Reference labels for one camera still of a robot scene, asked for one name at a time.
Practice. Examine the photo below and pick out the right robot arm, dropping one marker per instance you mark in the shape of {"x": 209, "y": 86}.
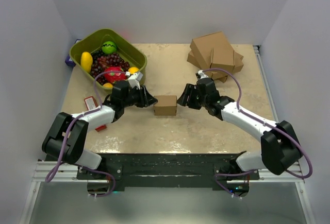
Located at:
{"x": 277, "y": 152}

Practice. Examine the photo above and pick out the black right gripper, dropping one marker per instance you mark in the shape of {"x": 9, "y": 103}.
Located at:
{"x": 183, "y": 100}

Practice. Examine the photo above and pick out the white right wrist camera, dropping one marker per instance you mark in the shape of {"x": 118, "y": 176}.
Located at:
{"x": 200, "y": 75}

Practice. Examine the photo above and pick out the red snack packet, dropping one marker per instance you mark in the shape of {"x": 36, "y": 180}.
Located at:
{"x": 91, "y": 103}

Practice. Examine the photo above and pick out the yellow mango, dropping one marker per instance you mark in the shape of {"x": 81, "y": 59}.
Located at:
{"x": 86, "y": 61}

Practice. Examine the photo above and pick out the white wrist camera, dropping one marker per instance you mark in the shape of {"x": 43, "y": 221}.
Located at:
{"x": 134, "y": 80}
{"x": 200, "y": 75}

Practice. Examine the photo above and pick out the small yellow fruit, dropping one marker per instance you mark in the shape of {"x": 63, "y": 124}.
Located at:
{"x": 108, "y": 85}

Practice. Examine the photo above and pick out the red dragon fruit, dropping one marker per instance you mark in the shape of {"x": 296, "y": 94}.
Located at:
{"x": 115, "y": 74}

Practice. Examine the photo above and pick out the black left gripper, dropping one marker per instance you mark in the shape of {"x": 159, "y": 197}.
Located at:
{"x": 145, "y": 99}

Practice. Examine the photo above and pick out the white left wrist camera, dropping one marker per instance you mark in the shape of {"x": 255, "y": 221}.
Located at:
{"x": 134, "y": 80}

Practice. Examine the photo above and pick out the green apple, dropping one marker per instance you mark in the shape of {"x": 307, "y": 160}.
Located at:
{"x": 109, "y": 47}

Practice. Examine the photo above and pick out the green plastic basket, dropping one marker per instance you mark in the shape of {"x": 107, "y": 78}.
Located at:
{"x": 94, "y": 42}

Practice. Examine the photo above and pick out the blue box behind basket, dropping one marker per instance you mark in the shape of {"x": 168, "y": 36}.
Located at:
{"x": 69, "y": 62}

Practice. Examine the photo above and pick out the dark purple grape bunch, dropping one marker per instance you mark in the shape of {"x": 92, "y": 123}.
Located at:
{"x": 102, "y": 61}

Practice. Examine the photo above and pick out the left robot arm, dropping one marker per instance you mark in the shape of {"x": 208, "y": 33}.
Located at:
{"x": 66, "y": 138}

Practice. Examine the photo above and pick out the orange fruit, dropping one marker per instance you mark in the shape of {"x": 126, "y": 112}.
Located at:
{"x": 133, "y": 70}

